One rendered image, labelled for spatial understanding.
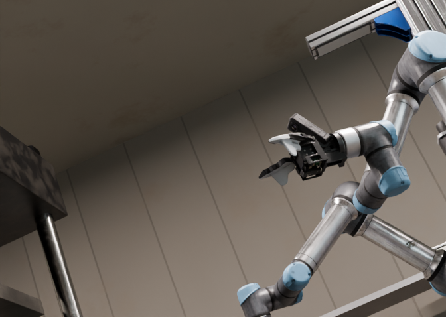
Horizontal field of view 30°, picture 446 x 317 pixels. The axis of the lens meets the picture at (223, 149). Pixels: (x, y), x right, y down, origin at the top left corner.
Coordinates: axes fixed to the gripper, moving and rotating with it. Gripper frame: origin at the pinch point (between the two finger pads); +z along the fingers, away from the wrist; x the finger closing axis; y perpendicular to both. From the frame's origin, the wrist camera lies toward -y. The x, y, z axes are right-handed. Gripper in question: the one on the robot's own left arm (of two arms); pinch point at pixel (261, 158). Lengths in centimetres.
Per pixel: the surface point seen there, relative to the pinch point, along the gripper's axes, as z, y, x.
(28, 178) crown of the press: 48, -47, 53
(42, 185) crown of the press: 43, -50, 62
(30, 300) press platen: 56, -17, 70
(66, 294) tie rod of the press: 45, -17, 74
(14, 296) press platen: 61, -14, 61
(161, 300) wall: -29, -100, 275
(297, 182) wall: -119, -125, 228
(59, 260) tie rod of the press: 44, -28, 72
